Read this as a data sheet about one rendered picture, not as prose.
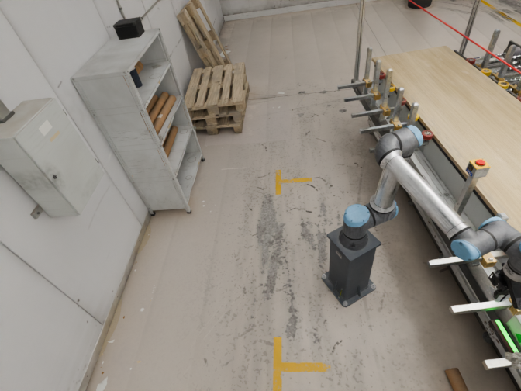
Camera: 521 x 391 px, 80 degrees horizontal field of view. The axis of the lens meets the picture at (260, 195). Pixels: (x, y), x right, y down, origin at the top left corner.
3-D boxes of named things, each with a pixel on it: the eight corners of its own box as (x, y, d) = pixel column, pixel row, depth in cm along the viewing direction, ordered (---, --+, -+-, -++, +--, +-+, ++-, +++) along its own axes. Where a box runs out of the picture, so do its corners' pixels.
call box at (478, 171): (471, 180, 161) (477, 168, 155) (464, 171, 166) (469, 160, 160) (485, 178, 160) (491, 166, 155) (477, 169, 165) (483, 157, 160)
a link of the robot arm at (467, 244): (366, 136, 148) (477, 256, 110) (388, 127, 150) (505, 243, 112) (361, 153, 157) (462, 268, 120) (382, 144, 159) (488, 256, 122)
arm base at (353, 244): (350, 255, 202) (352, 246, 195) (332, 235, 214) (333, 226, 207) (374, 241, 206) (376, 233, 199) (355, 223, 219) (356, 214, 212)
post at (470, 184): (447, 230, 193) (473, 177, 161) (443, 224, 196) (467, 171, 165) (455, 229, 193) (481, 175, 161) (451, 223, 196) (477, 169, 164)
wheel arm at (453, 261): (429, 269, 167) (431, 264, 164) (426, 264, 169) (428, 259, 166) (512, 258, 164) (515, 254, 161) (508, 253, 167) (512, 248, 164)
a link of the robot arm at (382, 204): (359, 214, 210) (383, 126, 151) (381, 204, 213) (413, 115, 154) (373, 231, 200) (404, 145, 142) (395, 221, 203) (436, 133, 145)
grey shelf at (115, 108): (151, 216, 336) (69, 78, 227) (171, 162, 399) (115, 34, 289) (191, 213, 331) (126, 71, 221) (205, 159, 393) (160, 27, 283)
